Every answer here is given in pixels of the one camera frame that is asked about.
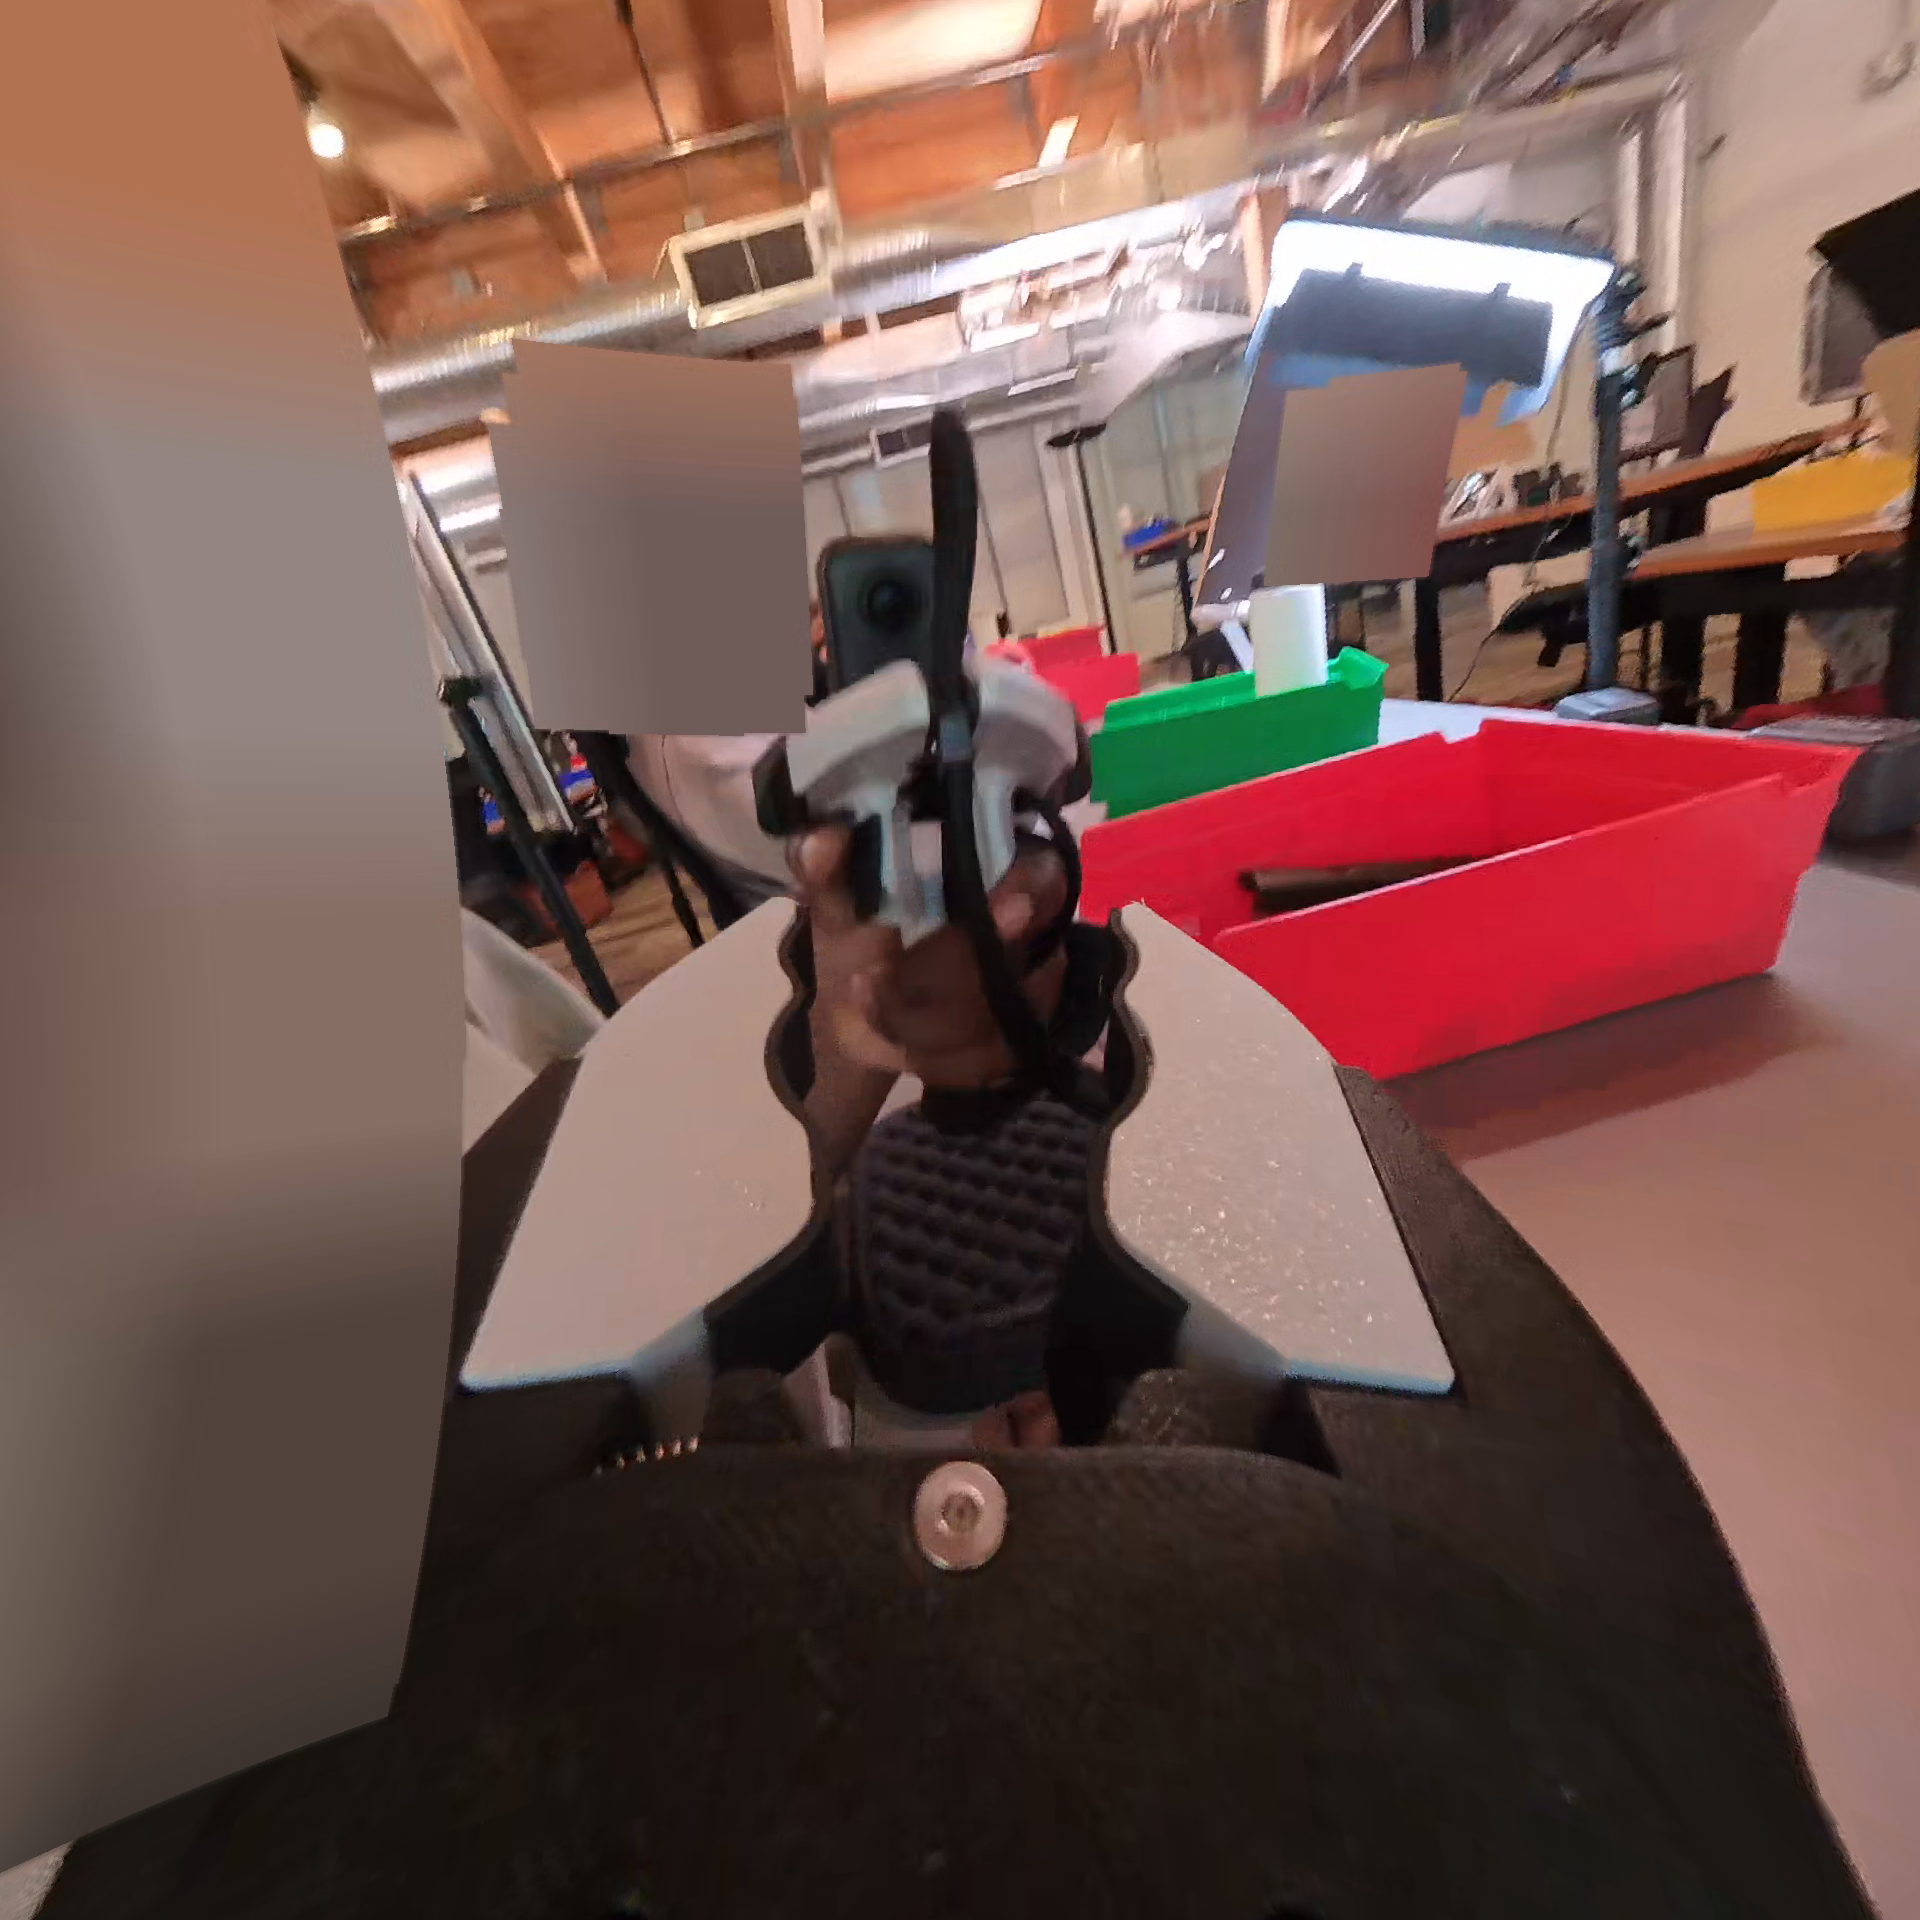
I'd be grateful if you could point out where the small red plastic bin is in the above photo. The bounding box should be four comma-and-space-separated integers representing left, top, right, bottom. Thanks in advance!
986, 625, 1146, 724

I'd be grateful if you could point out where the black fabric flag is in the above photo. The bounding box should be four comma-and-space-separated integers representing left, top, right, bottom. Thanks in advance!
1809, 192, 1920, 408

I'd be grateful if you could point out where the studio light panel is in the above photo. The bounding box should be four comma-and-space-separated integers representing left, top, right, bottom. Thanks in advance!
1245, 210, 1626, 426

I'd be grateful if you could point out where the dark flat object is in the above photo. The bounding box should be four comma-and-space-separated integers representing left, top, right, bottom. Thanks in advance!
1239, 856, 1484, 916

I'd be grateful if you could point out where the black floor lamp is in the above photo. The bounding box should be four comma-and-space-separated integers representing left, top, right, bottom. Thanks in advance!
1047, 424, 1120, 648

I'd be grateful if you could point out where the black light stand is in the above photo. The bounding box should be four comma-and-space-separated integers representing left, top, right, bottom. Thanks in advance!
1553, 269, 1672, 729

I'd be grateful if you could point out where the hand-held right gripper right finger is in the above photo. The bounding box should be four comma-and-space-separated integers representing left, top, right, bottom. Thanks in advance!
1100, 901, 1461, 1397

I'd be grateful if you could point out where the white bottle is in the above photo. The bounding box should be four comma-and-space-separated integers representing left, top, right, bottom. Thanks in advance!
1248, 584, 1335, 703

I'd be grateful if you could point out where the silver ceiling duct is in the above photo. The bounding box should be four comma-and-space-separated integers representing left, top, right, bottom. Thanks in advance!
368, 194, 1279, 429

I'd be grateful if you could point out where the orange wooden table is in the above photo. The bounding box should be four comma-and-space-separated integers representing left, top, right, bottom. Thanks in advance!
1410, 421, 1884, 706
1627, 516, 1920, 722

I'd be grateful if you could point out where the white air vent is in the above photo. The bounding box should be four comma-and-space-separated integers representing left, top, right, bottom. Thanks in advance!
667, 208, 841, 325

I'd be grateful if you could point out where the black strap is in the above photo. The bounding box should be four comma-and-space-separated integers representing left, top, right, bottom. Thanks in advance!
922, 405, 1087, 1088

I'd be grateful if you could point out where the easel with board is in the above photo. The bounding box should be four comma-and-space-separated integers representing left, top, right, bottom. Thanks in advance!
403, 469, 625, 1019

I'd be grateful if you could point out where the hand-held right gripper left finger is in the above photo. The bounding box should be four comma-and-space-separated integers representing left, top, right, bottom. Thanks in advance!
459, 895, 826, 1419

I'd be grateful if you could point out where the dark grey box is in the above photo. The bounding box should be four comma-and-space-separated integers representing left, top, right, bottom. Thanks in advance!
1746, 719, 1920, 842

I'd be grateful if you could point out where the green plastic bin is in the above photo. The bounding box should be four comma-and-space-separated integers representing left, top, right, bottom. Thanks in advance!
1088, 645, 1392, 821

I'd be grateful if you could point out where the person's left hand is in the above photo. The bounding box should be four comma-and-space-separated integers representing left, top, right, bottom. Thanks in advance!
786, 824, 1075, 1088

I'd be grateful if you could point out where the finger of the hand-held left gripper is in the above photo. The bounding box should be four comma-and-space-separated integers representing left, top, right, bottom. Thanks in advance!
960, 661, 1095, 911
754, 657, 952, 952

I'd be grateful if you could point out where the large red plastic bin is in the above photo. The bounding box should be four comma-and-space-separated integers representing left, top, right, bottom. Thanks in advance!
1077, 719, 1866, 1087

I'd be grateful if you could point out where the yellow plastic bin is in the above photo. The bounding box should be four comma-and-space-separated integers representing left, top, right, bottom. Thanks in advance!
1751, 448, 1916, 536

